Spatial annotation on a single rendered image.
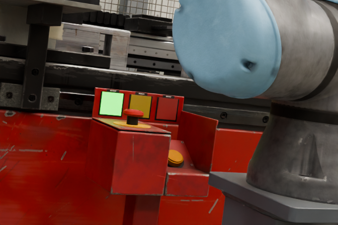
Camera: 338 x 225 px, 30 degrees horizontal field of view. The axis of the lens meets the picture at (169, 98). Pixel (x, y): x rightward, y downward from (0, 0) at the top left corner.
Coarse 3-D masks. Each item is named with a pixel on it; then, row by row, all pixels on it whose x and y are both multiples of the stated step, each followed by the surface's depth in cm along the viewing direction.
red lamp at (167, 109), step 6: (162, 102) 131; (168, 102) 132; (174, 102) 132; (162, 108) 131; (168, 108) 132; (174, 108) 133; (156, 114) 131; (162, 114) 132; (168, 114) 132; (174, 114) 133; (174, 120) 133
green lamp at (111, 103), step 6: (102, 96) 126; (108, 96) 126; (114, 96) 127; (120, 96) 127; (102, 102) 126; (108, 102) 126; (114, 102) 127; (120, 102) 127; (102, 108) 126; (108, 108) 126; (114, 108) 127; (120, 108) 127; (108, 114) 126; (114, 114) 127; (120, 114) 128
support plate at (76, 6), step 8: (0, 0) 129; (8, 0) 126; (16, 0) 124; (24, 0) 121; (32, 0) 118; (40, 0) 118; (48, 0) 119; (56, 0) 120; (64, 0) 120; (64, 8) 129; (72, 8) 126; (80, 8) 123; (88, 8) 122; (96, 8) 123
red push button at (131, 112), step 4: (124, 112) 119; (128, 112) 118; (132, 112) 118; (136, 112) 118; (140, 112) 119; (128, 116) 119; (132, 116) 118; (136, 116) 118; (140, 116) 119; (128, 120) 119; (132, 120) 119; (136, 120) 119; (128, 124) 119; (132, 124) 119; (136, 124) 119
